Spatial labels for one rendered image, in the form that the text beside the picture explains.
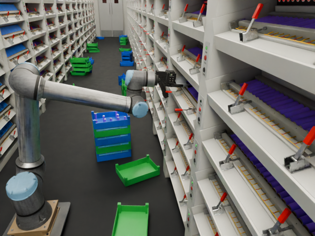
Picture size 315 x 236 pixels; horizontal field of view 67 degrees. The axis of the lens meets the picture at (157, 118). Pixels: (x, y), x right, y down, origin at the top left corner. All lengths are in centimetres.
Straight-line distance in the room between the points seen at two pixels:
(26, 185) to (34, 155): 18
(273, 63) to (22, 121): 121
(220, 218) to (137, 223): 80
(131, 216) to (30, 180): 65
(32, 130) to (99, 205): 68
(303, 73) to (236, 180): 41
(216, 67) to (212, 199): 50
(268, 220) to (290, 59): 39
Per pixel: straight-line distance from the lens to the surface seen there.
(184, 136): 137
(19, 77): 122
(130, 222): 164
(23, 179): 149
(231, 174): 80
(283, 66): 52
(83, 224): 169
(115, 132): 203
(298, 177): 52
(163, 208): 172
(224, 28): 85
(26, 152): 152
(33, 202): 150
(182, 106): 127
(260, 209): 71
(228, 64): 88
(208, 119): 93
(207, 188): 104
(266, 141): 61
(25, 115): 140
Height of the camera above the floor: 124
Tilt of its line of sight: 25 degrees down
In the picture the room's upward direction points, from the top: 1 degrees clockwise
